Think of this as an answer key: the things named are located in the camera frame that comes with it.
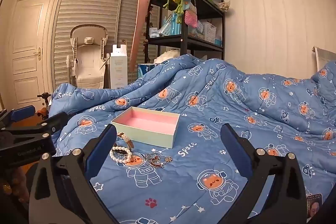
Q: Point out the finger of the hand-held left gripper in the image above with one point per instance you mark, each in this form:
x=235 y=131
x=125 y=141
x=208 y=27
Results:
x=52 y=123
x=22 y=112

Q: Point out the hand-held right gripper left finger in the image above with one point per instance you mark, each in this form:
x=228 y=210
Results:
x=101 y=150

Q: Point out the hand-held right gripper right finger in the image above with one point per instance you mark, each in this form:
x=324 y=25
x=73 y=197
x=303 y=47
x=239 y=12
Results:
x=236 y=150

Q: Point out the thin gold bangle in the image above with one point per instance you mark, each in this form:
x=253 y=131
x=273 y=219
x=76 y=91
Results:
x=147 y=158

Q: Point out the pink lined jewelry box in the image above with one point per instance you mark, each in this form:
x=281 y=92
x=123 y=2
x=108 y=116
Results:
x=147 y=119

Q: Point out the person's left hand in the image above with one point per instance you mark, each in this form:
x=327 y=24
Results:
x=15 y=179

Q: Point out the black orange toy scooter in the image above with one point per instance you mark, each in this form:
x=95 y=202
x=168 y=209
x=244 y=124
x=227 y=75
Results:
x=44 y=98

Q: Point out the blue astronaut bear blanket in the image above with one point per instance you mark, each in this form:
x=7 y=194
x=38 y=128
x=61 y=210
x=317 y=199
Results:
x=210 y=108

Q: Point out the white baby high chair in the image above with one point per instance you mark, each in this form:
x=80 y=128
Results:
x=88 y=64

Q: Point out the white panelled door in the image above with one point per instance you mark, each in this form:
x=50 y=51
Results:
x=29 y=29

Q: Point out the tall white carton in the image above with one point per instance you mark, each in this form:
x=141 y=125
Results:
x=118 y=69

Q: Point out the blue tissue pack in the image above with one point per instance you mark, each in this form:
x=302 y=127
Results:
x=144 y=69

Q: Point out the photo card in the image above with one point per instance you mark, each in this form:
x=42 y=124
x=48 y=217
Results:
x=313 y=207

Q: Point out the louvred closet doors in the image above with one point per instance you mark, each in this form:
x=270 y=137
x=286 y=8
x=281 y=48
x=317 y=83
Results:
x=63 y=16

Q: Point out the white fluffy plush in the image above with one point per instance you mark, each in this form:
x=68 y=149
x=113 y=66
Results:
x=166 y=56

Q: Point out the white plastic basket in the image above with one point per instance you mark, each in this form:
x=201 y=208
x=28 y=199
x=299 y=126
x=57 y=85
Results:
x=209 y=32

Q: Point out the white framed panel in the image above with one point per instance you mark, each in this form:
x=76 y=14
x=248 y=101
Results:
x=324 y=58

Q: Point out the black metal shelf rack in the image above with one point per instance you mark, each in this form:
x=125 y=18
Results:
x=184 y=32

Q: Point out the long pink strip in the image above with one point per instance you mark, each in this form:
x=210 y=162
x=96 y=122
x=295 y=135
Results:
x=139 y=22

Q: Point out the pink crochet pouch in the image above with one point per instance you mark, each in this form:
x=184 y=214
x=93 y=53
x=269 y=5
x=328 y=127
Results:
x=190 y=18

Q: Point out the blue packets on shelf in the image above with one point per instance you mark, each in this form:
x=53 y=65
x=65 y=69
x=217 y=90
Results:
x=168 y=27

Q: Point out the green frog plush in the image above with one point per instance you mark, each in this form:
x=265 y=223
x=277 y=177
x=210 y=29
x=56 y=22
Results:
x=181 y=7

